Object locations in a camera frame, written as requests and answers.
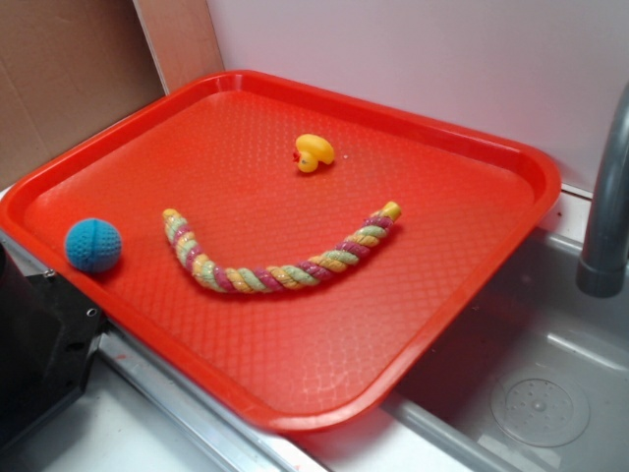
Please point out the yellow rubber duck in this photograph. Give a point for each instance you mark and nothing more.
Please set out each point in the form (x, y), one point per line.
(312, 150)

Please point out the multicolour twisted rope toy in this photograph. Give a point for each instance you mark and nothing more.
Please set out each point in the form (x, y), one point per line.
(308, 273)

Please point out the red plastic tray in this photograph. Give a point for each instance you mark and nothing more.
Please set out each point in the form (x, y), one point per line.
(220, 151)

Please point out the blue textured ball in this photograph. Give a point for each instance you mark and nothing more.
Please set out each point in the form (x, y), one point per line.
(93, 245)

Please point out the grey sink faucet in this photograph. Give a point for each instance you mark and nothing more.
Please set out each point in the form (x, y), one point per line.
(604, 257)

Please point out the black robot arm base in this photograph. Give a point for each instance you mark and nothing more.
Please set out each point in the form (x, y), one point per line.
(49, 331)

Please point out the brown cardboard panel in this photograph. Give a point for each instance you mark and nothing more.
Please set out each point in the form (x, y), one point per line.
(70, 69)

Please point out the grey plastic sink basin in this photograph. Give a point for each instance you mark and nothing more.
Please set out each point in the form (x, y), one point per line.
(532, 376)

